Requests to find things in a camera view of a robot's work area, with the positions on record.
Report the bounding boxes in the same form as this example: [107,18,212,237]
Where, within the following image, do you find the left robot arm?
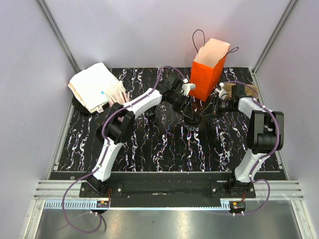
[87,74,201,197]

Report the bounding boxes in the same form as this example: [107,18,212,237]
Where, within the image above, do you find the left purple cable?
[61,65,187,234]

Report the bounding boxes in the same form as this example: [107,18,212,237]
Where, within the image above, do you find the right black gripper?
[199,96,236,120]

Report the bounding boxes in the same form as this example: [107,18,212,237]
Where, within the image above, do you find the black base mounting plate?
[79,172,256,209]

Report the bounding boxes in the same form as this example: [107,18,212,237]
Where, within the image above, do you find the black coffee cup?
[144,106,157,118]
[186,126,198,131]

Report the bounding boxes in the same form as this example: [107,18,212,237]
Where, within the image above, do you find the bottom pulp cup carrier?
[223,83,259,99]

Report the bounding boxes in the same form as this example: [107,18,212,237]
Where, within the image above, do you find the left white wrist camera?
[181,79,196,96]

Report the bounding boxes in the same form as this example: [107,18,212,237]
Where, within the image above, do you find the black round napkin base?
[72,96,98,116]

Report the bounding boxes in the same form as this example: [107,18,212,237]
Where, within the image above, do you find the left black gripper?
[168,92,193,120]

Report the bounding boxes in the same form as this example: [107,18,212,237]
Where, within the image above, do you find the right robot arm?
[202,81,284,198]

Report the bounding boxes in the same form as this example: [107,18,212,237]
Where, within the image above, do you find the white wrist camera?
[214,83,229,100]
[181,79,196,96]

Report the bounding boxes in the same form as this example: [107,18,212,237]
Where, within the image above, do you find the white napkin stack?
[68,62,119,113]

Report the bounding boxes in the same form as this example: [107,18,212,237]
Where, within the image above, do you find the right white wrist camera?
[214,83,229,100]

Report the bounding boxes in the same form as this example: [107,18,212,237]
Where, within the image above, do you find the orange paper bag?
[189,37,239,102]

